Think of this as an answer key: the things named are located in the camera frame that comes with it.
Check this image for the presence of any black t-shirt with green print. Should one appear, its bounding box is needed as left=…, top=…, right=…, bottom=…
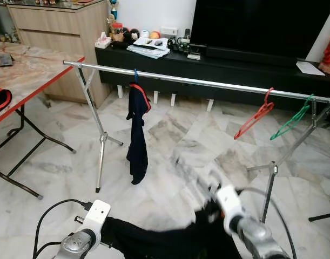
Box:
left=100, top=200, right=262, bottom=259

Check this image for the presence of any green plastic hanger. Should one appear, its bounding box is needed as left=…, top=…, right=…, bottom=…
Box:
left=270, top=94, right=315, bottom=141

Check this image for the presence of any red plastic hanger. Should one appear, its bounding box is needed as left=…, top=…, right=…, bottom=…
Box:
left=233, top=87, right=275, bottom=141

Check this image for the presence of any white paper sheet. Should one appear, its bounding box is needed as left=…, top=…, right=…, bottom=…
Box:
left=295, top=60, right=326, bottom=76

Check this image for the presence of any red seated statue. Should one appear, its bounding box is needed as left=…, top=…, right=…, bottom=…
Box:
left=319, top=31, right=330, bottom=76

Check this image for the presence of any black metal furniture leg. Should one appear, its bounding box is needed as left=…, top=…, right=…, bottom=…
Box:
left=309, top=212, right=330, bottom=222

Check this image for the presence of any black soundbar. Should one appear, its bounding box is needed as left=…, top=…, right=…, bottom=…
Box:
left=206, top=46, right=303, bottom=68

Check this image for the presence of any black TV console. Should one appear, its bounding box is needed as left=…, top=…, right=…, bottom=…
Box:
left=95, top=42, right=330, bottom=111

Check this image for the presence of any black television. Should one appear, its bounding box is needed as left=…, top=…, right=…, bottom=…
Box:
left=189, top=0, right=330, bottom=59

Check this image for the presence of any silver metal clothes rack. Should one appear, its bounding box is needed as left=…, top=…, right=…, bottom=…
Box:
left=63, top=60, right=330, bottom=223

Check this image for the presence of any white power socket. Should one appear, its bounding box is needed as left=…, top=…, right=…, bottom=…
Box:
left=160, top=26, right=179, bottom=37

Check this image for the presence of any navy shirt with red trim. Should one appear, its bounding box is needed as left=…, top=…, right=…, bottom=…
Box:
left=126, top=82, right=152, bottom=185

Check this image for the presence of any stack of white papers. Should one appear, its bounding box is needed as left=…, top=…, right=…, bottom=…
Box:
left=127, top=37, right=171, bottom=59

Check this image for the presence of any red-lidded glass jar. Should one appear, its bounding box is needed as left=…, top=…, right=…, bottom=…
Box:
left=111, top=22, right=125, bottom=42

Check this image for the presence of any pink tissue box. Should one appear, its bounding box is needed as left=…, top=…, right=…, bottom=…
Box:
left=95, top=32, right=112, bottom=49

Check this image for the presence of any blue and gold trophy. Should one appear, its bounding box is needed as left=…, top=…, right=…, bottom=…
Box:
left=108, top=0, right=119, bottom=22

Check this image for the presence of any light wooden cabinet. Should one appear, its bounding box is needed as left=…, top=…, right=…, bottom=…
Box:
left=5, top=0, right=112, bottom=106

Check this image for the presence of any marble-print folding table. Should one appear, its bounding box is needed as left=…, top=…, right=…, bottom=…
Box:
left=0, top=40, right=85, bottom=200

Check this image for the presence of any black garment with red trim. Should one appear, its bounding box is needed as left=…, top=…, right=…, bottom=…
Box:
left=0, top=88, right=13, bottom=118

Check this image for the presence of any dark grey wallet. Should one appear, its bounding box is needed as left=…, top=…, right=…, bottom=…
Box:
left=0, top=53, right=14, bottom=67

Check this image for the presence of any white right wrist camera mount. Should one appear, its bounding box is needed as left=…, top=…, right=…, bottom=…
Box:
left=216, top=185, right=244, bottom=234

